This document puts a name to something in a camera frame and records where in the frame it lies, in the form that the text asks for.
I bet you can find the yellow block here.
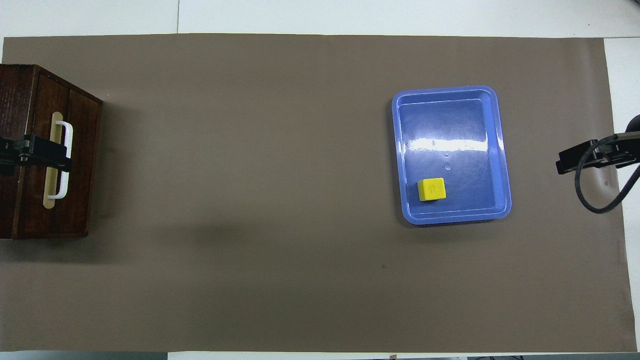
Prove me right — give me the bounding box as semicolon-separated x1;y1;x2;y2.
417;177;447;202

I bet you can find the brown table mat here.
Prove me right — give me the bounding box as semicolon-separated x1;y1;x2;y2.
1;33;638;353

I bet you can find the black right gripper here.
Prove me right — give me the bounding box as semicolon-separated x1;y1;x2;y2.
556;114;640;175

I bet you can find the white drawer handle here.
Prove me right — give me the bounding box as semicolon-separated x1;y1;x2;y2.
47;121;74;200

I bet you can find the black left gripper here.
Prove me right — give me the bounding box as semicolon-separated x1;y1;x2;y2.
0;134;73;177

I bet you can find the blue plastic tray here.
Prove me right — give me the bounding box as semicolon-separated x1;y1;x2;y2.
391;85;513;226

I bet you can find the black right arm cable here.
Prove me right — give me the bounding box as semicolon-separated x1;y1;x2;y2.
574;133;640;215

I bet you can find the wooden drawer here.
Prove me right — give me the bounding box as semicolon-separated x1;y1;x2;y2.
31;65;103;239

